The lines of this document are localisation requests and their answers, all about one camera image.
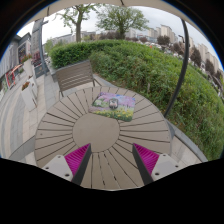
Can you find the flower landscape print mouse pad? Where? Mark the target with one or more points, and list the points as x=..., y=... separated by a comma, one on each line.
x=126, y=108

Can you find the tall sparse tree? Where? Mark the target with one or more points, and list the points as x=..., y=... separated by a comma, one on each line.
x=78, y=23

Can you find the small white flower planter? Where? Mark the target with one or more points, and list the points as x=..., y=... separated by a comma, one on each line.
x=28, y=68

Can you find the grey shopfront building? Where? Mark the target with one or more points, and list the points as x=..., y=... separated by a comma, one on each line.
x=13, y=55

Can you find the brown slatted outdoor chair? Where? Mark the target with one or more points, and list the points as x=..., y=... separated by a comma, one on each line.
x=75, y=75

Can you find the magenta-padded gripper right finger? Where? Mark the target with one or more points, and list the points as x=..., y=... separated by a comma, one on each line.
x=165, y=165

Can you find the large white flower planter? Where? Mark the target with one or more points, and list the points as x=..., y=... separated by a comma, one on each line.
x=28, y=98

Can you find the curved black parasol pole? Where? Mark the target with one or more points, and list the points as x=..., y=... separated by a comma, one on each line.
x=183, y=66

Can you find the beige parasol canopy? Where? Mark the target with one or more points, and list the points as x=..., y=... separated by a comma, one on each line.
x=150, y=4

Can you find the tall grey sign pillar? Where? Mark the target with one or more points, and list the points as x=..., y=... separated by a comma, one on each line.
x=36, y=43

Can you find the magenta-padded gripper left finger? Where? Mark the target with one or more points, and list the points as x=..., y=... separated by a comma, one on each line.
x=59, y=166

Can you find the beige apartment buildings group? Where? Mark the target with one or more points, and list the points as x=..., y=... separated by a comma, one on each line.
x=165, y=31

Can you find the round leafy tree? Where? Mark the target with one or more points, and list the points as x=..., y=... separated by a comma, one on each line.
x=121, y=20

